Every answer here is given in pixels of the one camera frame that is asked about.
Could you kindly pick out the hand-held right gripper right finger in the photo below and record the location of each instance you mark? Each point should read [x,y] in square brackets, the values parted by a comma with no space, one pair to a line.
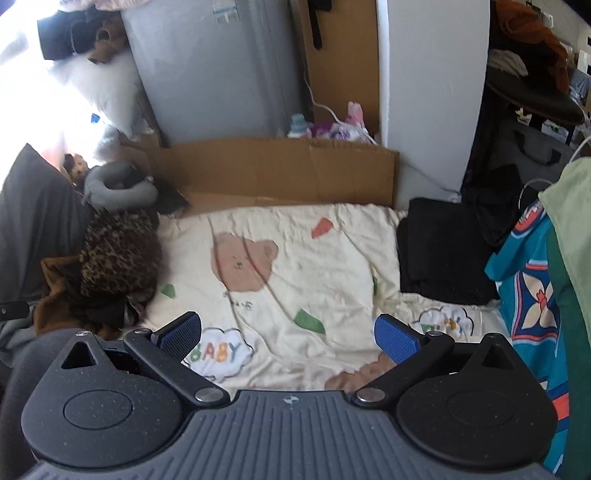
[397,339]

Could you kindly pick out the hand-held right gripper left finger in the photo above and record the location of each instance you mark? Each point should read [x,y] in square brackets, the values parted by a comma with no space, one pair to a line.
[178,332]

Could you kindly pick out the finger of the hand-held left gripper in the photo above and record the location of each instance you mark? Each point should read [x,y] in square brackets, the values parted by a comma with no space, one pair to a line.
[14,310]

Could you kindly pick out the leopard print pants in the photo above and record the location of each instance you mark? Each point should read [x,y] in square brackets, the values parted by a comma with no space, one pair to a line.
[115,258]

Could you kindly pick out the folded black clothes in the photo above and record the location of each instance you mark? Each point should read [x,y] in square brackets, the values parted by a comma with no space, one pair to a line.
[438,254]

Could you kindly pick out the orange brown clothes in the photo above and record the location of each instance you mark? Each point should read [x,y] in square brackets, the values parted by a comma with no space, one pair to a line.
[545,37]

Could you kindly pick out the brown garment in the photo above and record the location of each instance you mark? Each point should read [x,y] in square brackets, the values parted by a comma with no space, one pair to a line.
[55,295]

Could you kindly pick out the dark grey pillow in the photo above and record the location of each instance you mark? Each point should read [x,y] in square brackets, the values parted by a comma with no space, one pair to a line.
[37,221]

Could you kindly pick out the cream bear print blanket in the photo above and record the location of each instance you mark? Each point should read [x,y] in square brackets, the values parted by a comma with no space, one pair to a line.
[300,277]

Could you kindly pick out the small black cloth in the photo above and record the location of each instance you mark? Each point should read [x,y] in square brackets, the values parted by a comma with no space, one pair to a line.
[171,198]

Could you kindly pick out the teal printed garment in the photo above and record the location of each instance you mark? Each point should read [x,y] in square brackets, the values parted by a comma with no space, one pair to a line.
[521,286]

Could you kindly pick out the grey neck pillow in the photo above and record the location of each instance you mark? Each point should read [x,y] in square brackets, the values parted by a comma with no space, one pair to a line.
[99,184]

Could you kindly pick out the small brown plush toy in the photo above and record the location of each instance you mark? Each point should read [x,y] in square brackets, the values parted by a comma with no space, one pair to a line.
[76,166]

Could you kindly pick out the black cloth heap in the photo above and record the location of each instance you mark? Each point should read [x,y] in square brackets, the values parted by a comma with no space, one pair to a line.
[494,207]

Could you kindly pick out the dark green garment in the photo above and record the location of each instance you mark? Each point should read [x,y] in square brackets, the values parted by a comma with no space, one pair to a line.
[572,369]

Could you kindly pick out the flattened brown cardboard sheet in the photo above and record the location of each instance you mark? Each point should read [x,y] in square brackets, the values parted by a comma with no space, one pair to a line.
[277,170]

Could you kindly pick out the pale fluffy cloth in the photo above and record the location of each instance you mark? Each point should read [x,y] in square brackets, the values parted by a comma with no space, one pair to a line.
[108,143]

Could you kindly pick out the light green garment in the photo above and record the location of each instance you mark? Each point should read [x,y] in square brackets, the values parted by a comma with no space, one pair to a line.
[572,207]

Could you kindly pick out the pink plastic bag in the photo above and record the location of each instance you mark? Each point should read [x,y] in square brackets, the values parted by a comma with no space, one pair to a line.
[355,115]

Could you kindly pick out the grey storage bag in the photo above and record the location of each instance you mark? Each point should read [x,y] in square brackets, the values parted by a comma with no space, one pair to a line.
[531,152]

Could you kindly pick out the white bottle with blue cap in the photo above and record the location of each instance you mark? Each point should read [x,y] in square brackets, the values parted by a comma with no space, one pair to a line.
[298,127]

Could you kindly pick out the white pillow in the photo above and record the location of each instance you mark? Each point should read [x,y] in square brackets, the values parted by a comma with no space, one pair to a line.
[106,92]

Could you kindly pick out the grey upright mattress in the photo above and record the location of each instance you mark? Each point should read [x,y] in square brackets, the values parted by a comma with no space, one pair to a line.
[207,69]

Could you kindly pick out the black bag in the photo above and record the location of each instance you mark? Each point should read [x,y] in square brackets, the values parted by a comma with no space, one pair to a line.
[64,37]

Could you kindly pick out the dark round table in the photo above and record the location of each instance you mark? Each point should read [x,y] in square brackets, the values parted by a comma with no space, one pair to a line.
[531,94]

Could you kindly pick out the brown teddy bear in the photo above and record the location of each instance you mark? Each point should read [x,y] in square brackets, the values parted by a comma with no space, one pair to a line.
[108,44]

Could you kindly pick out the upright brown cardboard box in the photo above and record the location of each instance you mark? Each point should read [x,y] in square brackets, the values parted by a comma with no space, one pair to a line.
[351,60]

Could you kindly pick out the white cloth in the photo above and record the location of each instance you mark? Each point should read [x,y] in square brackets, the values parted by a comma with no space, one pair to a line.
[508,62]

